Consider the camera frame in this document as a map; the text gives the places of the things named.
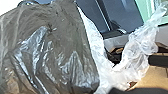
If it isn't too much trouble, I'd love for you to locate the green framed glass door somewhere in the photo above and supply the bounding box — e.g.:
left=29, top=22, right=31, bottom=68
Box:
left=134, top=0, right=168, bottom=25

